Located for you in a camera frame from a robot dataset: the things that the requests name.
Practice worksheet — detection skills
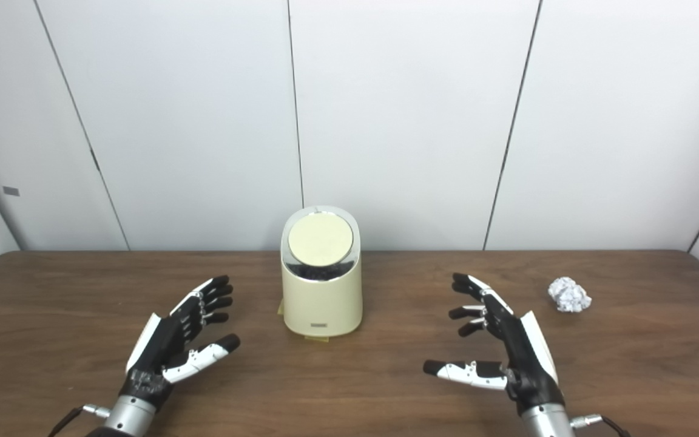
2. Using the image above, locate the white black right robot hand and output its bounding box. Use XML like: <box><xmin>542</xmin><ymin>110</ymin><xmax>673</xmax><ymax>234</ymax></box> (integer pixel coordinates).
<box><xmin>424</xmin><ymin>273</ymin><xmax>566</xmax><ymax>416</ymax></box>

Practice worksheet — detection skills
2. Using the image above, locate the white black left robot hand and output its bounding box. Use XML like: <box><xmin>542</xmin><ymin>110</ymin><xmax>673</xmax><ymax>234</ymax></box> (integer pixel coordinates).
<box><xmin>120</xmin><ymin>275</ymin><xmax>241</xmax><ymax>408</ymax></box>

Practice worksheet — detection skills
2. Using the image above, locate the white paper ball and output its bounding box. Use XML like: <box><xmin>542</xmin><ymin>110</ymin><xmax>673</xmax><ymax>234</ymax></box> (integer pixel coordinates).
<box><xmin>547</xmin><ymin>277</ymin><xmax>592</xmax><ymax>313</ymax></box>

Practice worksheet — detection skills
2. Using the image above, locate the cream-colored bin body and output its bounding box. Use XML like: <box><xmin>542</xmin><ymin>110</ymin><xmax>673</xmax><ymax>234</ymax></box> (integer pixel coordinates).
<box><xmin>280</xmin><ymin>205</ymin><xmax>363</xmax><ymax>338</ymax></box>

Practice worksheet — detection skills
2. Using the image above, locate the round cream bin lid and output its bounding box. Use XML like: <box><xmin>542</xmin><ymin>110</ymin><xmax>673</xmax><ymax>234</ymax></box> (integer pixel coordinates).
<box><xmin>288</xmin><ymin>212</ymin><xmax>354</xmax><ymax>266</ymax></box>

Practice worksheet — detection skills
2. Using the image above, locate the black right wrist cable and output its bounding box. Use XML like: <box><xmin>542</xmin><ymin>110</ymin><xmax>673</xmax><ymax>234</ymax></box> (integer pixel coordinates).
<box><xmin>570</xmin><ymin>413</ymin><xmax>632</xmax><ymax>437</ymax></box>

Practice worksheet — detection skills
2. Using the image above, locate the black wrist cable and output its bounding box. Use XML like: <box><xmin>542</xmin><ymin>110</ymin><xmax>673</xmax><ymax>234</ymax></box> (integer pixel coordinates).
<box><xmin>570</xmin><ymin>413</ymin><xmax>632</xmax><ymax>437</ymax></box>
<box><xmin>48</xmin><ymin>405</ymin><xmax>111</xmax><ymax>437</ymax></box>

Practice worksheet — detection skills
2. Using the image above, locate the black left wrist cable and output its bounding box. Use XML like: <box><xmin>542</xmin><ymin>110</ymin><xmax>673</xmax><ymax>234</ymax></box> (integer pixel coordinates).
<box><xmin>48</xmin><ymin>405</ymin><xmax>111</xmax><ymax>437</ymax></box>

